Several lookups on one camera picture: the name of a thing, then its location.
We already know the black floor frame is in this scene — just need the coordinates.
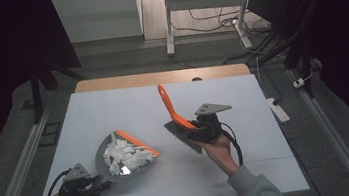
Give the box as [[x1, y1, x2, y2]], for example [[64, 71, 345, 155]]
[[35, 121, 65, 149]]

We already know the grey dustpan with orange edge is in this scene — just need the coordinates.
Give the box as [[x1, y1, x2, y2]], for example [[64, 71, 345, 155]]
[[90, 124, 163, 186]]

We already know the person's right hand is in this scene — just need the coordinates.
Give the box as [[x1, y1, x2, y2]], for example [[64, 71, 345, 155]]
[[199, 132, 241, 180]]

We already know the small white adapter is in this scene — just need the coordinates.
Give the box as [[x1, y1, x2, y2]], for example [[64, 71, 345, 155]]
[[292, 76, 307, 90]]

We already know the black metal stand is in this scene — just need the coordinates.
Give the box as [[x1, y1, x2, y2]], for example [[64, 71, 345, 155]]
[[24, 53, 93, 126], [240, 0, 347, 106]]

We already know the tangle of black floor cables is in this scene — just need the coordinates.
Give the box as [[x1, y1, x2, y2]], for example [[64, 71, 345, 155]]
[[169, 0, 296, 72]]

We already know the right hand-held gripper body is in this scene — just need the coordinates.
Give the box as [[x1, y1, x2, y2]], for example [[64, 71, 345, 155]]
[[184, 99, 237, 146]]

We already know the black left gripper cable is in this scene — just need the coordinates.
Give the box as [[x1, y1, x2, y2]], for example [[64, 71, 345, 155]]
[[37, 168, 76, 196]]

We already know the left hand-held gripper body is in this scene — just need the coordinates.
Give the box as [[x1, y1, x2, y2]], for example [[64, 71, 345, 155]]
[[54, 160, 99, 196]]

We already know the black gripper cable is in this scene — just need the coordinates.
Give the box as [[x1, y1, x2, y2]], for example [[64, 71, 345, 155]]
[[219, 118, 245, 169], [37, 168, 76, 196]]

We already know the pile of white tissues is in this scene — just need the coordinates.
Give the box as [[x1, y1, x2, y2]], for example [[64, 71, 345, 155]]
[[99, 127, 157, 178]]

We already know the wooden table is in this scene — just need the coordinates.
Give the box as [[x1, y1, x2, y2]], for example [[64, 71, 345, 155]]
[[73, 60, 252, 97]]

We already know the white power strip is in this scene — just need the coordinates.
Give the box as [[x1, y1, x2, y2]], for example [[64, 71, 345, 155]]
[[265, 94, 291, 126]]

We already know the white metal desk frame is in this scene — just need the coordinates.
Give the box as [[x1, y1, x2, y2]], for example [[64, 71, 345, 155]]
[[159, 0, 263, 60]]

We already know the orange brush with grey bristles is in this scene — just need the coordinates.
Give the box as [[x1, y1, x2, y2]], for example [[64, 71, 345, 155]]
[[156, 79, 205, 160]]

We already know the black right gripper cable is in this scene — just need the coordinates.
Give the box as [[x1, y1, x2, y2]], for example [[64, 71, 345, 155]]
[[219, 118, 245, 169]]

